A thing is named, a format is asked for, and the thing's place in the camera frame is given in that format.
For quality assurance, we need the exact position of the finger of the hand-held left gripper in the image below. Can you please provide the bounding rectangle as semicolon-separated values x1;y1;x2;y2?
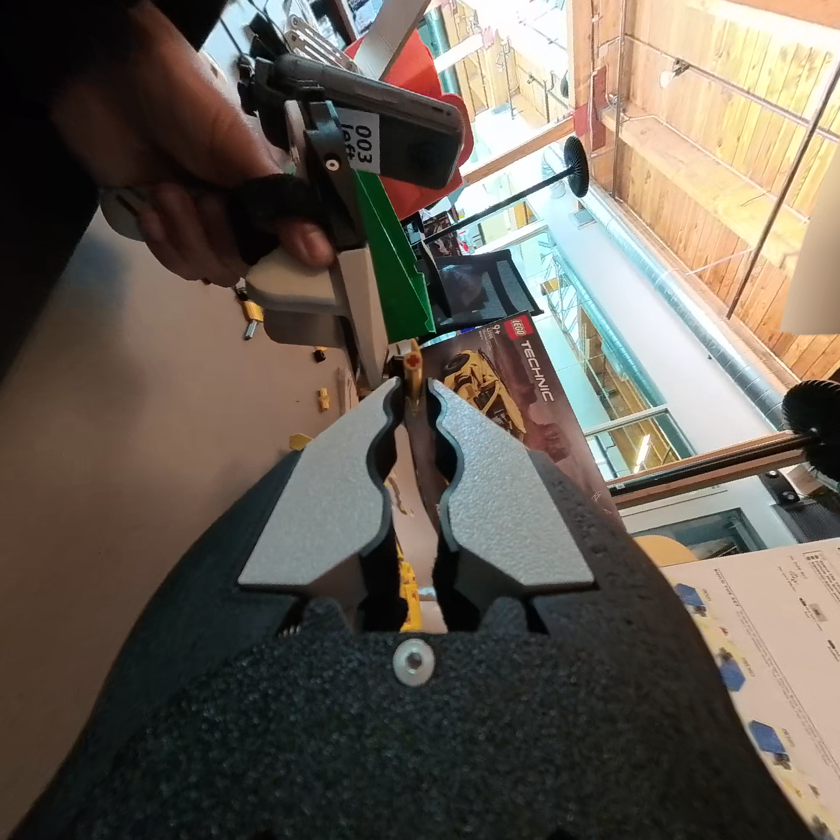
331;252;391;389
246;252;349;347

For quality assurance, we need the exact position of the black metal pole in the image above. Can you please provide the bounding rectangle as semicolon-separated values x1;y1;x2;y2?
607;381;840;506
453;134;592;232

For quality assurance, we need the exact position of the gold brick with metal pin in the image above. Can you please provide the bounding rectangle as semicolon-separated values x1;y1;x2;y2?
236;282;265;341

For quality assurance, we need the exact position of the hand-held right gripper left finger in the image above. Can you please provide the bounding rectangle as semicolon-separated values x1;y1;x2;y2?
238;377;403;634

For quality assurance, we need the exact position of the person's left hand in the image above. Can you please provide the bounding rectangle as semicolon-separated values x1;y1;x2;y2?
52;3;337;287

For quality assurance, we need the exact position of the black mesh office chair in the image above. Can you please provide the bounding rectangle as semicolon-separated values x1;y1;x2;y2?
420;249;546;332

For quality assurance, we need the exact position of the black yellow brick subassembly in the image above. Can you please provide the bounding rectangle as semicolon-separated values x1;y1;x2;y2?
390;338;431;421

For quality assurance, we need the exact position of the printed instruction sheet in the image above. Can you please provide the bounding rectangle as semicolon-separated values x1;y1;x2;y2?
663;538;840;840

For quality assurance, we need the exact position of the red plastic tote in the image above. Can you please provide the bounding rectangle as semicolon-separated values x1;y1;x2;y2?
344;29;473;211

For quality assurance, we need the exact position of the yellow brick car model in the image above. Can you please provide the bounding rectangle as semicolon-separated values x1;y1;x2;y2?
392;558;422;632

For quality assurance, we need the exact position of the wooden post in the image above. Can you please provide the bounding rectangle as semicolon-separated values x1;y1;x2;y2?
607;430;815;509

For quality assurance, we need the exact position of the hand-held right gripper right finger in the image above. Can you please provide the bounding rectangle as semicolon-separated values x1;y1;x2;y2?
427;379;595;634

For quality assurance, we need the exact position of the green plastic bin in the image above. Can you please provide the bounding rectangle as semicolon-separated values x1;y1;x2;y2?
351;167;437;342

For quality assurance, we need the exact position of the grey desk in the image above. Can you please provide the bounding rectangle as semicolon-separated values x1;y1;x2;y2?
0;206;454;815

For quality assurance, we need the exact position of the car set box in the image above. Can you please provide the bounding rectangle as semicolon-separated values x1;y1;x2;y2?
420;311;624;519

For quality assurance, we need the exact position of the silver metal book stand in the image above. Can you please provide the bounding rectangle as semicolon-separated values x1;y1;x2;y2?
285;13;358;70

